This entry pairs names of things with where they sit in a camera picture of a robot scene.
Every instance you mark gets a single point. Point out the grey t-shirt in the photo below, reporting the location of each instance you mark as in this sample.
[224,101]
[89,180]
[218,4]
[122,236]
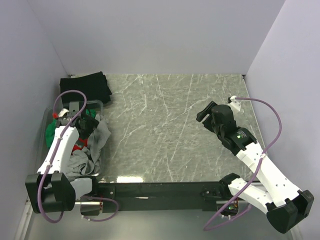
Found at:
[87,161]

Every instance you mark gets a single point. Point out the aluminium rail frame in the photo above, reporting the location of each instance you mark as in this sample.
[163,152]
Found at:
[24,221]

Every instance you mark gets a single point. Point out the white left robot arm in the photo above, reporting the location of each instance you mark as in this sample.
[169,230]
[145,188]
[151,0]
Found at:
[50,189]

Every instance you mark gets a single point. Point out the green t-shirt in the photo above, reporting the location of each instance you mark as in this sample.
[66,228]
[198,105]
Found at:
[50,129]

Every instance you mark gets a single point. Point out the red t-shirt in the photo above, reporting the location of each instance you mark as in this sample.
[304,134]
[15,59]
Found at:
[80,144]

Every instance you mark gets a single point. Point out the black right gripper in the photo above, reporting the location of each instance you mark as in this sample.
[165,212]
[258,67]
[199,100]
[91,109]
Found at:
[201,114]

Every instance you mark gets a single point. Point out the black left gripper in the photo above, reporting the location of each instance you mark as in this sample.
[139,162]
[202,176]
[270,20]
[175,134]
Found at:
[91,124]

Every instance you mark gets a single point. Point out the folded black t-shirt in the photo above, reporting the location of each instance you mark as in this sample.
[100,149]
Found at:
[94,86]

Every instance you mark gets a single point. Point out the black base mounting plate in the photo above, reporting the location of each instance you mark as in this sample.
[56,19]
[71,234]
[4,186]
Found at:
[156,196]

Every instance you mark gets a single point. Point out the clear plastic bin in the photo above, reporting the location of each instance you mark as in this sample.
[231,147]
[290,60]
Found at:
[64,150]

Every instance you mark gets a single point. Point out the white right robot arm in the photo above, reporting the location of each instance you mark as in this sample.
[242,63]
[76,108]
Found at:
[269,190]

